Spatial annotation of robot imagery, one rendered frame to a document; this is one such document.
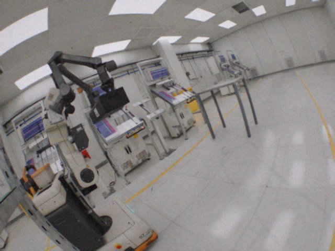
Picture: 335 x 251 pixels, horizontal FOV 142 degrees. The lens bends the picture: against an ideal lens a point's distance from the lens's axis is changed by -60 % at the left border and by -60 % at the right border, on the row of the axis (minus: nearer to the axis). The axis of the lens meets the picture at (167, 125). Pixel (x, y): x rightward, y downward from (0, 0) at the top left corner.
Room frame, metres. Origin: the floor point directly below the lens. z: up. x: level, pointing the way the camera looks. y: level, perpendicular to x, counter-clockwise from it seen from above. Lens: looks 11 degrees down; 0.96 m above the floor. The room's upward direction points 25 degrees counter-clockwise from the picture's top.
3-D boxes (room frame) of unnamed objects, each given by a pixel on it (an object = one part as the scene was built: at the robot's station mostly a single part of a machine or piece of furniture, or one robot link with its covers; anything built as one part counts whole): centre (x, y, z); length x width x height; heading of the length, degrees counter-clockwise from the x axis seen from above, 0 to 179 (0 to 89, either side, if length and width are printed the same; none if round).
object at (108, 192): (1.81, 1.30, 0.39); 0.24 x 0.24 x 0.78; 35
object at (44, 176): (0.67, 0.95, 0.87); 0.23 x 0.15 x 0.11; 36
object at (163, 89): (3.31, -0.32, 0.65); 1.01 x 0.73 x 1.29; 35
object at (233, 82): (2.01, -0.97, 0.40); 0.70 x 0.45 x 0.80; 34
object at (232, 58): (6.33, -4.28, 0.95); 1.36 x 0.82 x 1.90; 35
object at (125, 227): (0.73, 0.86, 0.16); 0.67 x 0.64 x 0.25; 126
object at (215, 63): (5.51, -3.09, 0.95); 1.36 x 0.82 x 1.90; 35
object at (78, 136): (0.90, 0.62, 0.99); 0.28 x 0.16 x 0.22; 36
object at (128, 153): (2.61, 0.98, 0.31); 0.70 x 0.65 x 0.62; 125
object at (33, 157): (1.63, 2.05, 0.66); 1.01 x 0.73 x 1.31; 35
